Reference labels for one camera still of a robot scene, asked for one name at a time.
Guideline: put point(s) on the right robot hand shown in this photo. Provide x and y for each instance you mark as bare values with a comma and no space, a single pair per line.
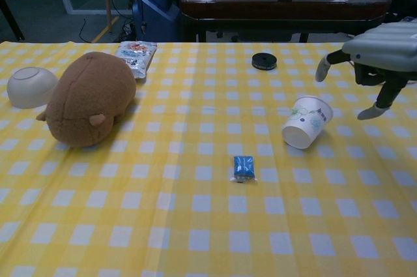
387,49

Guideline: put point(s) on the white paper cup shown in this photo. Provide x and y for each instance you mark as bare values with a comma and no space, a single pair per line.
309,117

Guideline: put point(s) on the yellow checked tablecloth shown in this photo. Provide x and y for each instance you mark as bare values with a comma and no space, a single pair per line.
195,208

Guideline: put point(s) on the brown mahjong table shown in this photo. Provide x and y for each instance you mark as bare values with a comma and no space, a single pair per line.
283,8

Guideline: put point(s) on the black tape roll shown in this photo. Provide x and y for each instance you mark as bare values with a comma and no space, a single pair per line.
264,63

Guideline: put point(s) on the small blue wrapped packet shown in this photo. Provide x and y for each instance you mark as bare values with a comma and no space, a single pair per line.
243,167

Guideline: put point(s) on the blue machine base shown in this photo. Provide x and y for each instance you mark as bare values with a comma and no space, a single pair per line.
156,13

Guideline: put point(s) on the silver snack bag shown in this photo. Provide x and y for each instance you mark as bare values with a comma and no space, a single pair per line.
137,57

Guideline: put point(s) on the brown plush toy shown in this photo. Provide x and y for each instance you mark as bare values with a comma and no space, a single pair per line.
91,101

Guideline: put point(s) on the white upturned bowl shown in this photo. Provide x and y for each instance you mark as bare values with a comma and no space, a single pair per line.
31,89

